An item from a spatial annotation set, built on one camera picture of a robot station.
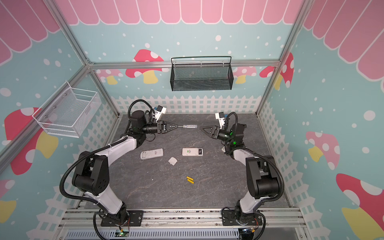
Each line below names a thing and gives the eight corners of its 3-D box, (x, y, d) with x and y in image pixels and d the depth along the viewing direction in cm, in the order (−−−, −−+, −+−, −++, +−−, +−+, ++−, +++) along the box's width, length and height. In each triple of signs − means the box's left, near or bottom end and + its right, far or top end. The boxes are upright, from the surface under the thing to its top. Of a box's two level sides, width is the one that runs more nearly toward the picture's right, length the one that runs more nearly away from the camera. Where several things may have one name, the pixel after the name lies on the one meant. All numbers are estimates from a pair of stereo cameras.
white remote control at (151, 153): (141, 159, 97) (140, 158, 96) (141, 152, 101) (140, 151, 99) (163, 156, 99) (163, 154, 97) (163, 149, 102) (162, 147, 101)
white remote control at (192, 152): (182, 156, 99) (181, 154, 97) (182, 149, 102) (182, 147, 100) (203, 156, 99) (203, 154, 97) (203, 149, 102) (203, 147, 100)
